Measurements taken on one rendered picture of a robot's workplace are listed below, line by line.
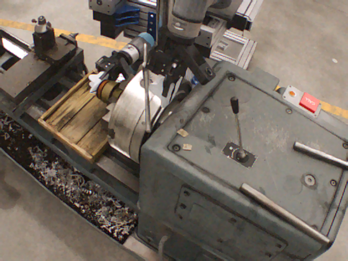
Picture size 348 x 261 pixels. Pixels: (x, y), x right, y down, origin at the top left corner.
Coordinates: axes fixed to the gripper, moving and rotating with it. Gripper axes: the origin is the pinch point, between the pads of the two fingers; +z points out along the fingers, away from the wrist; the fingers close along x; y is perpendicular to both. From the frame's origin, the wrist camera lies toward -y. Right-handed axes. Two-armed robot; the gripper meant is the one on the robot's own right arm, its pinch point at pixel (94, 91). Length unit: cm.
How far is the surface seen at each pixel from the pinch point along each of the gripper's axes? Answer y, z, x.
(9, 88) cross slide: 39.2, 13.9, -10.6
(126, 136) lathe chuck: -23.5, 11.5, 5.7
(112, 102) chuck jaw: -10.4, 2.3, 3.1
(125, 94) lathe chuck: -17.7, 4.6, 14.0
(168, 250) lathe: -48, 17, -50
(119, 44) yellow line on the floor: 90, -123, -107
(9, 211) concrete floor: 52, 42, -108
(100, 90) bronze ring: -2.9, -0.2, 2.2
